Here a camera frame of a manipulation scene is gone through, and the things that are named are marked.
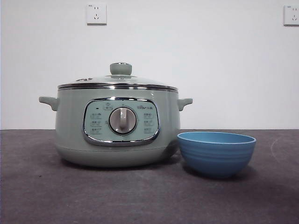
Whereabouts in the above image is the glass lid with green knob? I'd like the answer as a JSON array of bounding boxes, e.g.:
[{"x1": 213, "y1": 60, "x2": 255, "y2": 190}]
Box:
[{"x1": 57, "y1": 62, "x2": 178, "y2": 90}]

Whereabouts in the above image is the blue ribbed bowl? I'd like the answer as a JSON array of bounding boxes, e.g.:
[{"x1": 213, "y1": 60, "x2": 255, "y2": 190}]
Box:
[{"x1": 177, "y1": 132, "x2": 257, "y2": 180}]

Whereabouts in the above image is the pale green electric steamer pot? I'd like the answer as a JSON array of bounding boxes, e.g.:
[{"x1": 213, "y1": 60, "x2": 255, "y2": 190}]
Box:
[{"x1": 38, "y1": 86, "x2": 193, "y2": 168}]

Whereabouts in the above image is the white wall socket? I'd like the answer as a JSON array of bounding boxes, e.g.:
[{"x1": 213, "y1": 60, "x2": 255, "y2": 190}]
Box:
[
  {"x1": 86, "y1": 3, "x2": 108, "y2": 26},
  {"x1": 283, "y1": 5, "x2": 299, "y2": 27}
]

